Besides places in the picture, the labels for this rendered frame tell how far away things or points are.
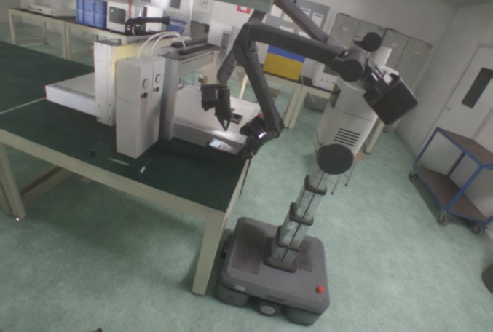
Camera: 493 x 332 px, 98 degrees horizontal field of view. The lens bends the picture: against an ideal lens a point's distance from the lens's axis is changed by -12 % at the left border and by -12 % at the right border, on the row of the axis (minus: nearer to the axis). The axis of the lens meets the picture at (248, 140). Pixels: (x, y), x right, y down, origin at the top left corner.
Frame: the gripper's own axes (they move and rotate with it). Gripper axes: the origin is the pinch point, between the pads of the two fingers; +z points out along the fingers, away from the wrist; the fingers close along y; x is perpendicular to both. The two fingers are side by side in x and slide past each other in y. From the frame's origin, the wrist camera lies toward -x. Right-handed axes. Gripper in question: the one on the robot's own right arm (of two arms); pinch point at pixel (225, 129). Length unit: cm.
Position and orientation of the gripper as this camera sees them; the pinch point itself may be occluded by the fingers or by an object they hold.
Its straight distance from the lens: 115.7
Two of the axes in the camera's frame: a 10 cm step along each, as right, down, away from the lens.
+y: -2.8, 4.0, -8.7
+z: 0.1, 9.1, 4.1
